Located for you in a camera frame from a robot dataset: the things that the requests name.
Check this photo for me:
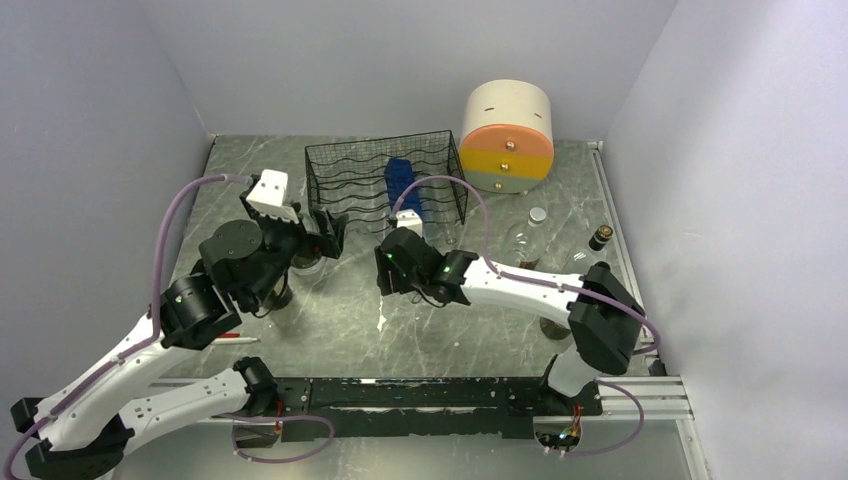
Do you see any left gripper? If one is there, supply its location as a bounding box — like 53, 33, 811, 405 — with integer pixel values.
242, 190, 349, 308

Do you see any clear glass bottle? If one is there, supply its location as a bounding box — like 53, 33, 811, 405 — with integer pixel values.
422, 189, 458, 247

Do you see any blue square bottle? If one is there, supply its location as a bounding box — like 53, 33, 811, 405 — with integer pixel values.
384, 157, 423, 217

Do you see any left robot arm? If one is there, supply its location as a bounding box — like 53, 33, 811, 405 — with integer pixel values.
11, 210, 347, 479

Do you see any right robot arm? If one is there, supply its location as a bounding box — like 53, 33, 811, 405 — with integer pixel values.
375, 228, 645, 414

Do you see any clear bottle white cap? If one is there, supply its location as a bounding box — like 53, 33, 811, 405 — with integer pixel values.
289, 253, 327, 277

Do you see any dark green wine bottle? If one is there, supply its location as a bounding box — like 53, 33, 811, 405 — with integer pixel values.
255, 273, 293, 317

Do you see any round clear bottle silver cap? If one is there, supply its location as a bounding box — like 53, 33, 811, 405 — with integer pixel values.
497, 206, 547, 270

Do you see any green wine bottle label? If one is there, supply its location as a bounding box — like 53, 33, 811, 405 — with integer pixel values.
538, 318, 571, 341

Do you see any clear bottle gold top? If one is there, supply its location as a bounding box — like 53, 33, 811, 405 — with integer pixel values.
561, 225, 614, 274

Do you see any white pen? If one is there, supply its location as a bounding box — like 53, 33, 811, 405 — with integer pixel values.
212, 337, 261, 346

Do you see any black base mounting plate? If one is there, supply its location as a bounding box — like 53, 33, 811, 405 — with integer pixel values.
277, 377, 603, 441

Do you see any round cream drawer cabinet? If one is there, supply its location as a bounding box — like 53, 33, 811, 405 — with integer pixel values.
458, 79, 555, 194

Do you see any black wire wine rack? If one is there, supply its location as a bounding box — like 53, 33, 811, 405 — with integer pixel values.
305, 130, 468, 236

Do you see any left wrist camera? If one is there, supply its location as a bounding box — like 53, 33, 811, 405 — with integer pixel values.
246, 169, 299, 224

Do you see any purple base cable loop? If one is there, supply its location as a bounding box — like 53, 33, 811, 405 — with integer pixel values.
228, 410, 339, 464

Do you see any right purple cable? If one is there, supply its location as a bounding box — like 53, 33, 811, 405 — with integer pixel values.
390, 174, 662, 357

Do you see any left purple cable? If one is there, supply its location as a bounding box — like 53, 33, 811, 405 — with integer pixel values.
0, 173, 256, 480

